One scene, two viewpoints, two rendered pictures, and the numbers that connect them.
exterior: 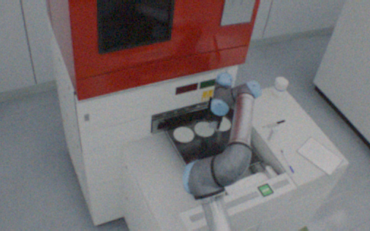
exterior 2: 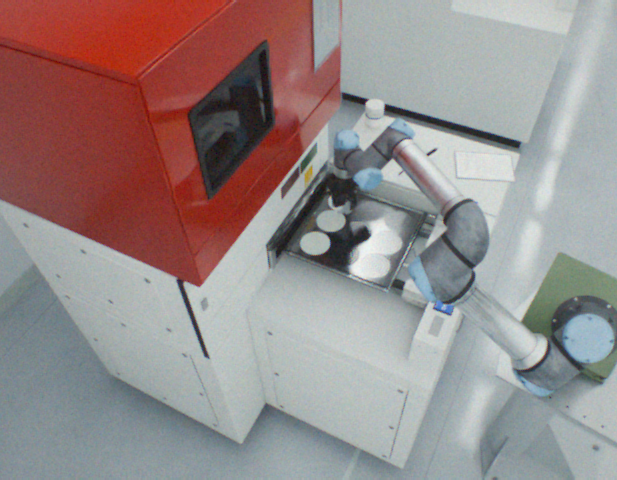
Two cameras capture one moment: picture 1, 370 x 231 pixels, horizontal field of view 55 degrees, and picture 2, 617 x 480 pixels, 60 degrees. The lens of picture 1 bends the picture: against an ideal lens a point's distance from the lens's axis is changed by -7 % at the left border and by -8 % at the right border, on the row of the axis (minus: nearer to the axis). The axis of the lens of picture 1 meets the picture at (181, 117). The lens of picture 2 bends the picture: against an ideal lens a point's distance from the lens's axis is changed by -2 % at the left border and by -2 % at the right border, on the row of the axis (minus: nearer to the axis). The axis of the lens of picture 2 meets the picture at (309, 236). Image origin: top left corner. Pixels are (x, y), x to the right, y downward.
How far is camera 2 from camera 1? 0.64 m
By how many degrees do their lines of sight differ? 21
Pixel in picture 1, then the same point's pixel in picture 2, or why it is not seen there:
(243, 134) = (452, 190)
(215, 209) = (481, 299)
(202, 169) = (443, 261)
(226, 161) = (468, 232)
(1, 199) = not seen: outside the picture
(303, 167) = (481, 191)
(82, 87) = (201, 263)
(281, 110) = not seen: hidden behind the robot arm
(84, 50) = (191, 206)
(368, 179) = not seen: hidden behind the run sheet
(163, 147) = (298, 275)
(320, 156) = (486, 167)
